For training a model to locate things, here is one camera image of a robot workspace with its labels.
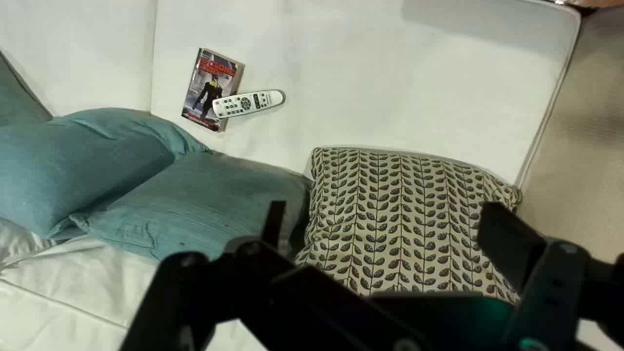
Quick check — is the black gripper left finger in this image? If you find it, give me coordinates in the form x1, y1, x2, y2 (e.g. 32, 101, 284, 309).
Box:
120, 200, 315, 351

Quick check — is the white remote control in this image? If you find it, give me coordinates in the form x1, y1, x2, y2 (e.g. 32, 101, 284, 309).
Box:
211, 87, 289, 120

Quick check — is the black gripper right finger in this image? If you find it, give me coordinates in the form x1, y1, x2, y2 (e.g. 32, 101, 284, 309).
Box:
479, 200, 624, 351

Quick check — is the teal pillow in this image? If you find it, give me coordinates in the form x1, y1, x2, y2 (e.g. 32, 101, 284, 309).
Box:
0, 50, 55, 126
0, 105, 211, 239
67, 151, 313, 262

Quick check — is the white couch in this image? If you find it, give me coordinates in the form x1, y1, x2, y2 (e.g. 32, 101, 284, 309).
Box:
0, 0, 584, 351

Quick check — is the DVD case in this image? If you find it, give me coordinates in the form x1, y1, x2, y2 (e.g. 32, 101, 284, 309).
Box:
180, 44, 249, 132

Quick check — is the beige black leaf-pattern pillow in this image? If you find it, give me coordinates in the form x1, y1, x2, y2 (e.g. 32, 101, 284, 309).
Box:
295, 144, 525, 307

